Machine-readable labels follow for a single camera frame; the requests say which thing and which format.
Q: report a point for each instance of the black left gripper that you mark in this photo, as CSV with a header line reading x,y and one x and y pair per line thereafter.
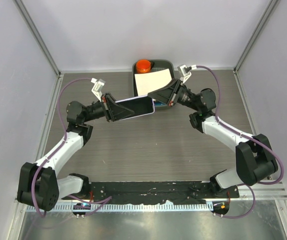
x,y
114,111

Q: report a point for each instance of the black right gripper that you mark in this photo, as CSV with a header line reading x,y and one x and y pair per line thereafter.
x,y
169,94

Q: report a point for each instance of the phone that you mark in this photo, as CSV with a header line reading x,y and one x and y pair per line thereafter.
x,y
140,105

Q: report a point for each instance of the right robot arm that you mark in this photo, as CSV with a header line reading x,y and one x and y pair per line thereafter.
x,y
254,160

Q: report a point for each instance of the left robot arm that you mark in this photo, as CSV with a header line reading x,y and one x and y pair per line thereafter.
x,y
45,170

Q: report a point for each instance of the blue dotted plate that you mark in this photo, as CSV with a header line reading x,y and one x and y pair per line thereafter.
x,y
159,104

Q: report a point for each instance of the white square plate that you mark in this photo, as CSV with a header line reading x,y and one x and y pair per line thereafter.
x,y
152,81

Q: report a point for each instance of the dark green plastic tray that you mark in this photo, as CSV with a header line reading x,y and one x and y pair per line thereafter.
x,y
159,64

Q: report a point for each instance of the orange mug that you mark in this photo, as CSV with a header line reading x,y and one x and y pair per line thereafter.
x,y
144,66

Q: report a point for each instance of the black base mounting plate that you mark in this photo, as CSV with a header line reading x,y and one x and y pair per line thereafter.
x,y
155,192

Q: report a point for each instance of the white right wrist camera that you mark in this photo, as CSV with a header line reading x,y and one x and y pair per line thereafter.
x,y
185,72

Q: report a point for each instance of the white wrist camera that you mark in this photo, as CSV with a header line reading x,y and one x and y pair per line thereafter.
x,y
98,85
185,72

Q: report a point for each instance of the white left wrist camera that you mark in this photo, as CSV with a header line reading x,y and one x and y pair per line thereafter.
x,y
98,85

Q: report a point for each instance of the slotted cable duct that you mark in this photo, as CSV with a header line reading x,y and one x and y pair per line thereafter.
x,y
78,207

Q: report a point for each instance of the left aluminium frame post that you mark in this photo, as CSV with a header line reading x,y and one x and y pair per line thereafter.
x,y
36,35

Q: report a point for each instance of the aluminium frame post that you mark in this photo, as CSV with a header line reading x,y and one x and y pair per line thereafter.
x,y
264,19
36,35

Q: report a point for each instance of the right aluminium frame post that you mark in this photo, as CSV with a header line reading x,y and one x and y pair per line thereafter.
x,y
264,19

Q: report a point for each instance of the aluminium front rail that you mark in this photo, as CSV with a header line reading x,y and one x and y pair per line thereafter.
x,y
263,190

